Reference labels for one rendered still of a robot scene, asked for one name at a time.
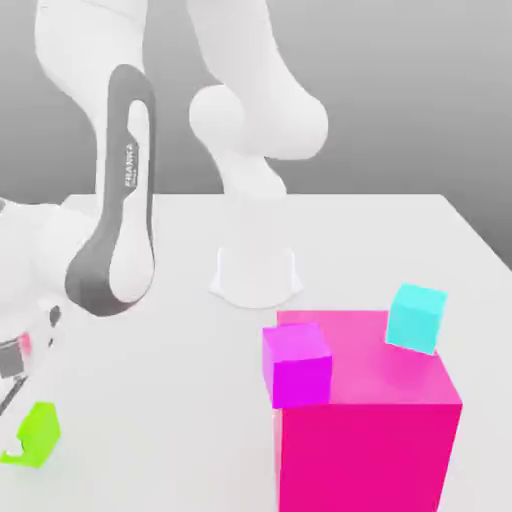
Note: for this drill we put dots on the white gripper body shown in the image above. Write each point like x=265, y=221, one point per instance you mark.
x=16, y=400

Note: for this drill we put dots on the small magenta cube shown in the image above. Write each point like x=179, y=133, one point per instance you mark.
x=298, y=372

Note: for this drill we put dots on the small green cube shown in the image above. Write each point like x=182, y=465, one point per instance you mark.
x=40, y=432

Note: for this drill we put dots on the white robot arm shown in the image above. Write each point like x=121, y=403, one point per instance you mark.
x=128, y=248

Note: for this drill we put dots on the large pink box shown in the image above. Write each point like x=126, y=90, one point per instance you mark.
x=368, y=456

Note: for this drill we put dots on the small cyan cube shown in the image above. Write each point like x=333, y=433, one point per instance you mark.
x=416, y=320

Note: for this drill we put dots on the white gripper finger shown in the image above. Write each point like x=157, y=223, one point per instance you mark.
x=14, y=446

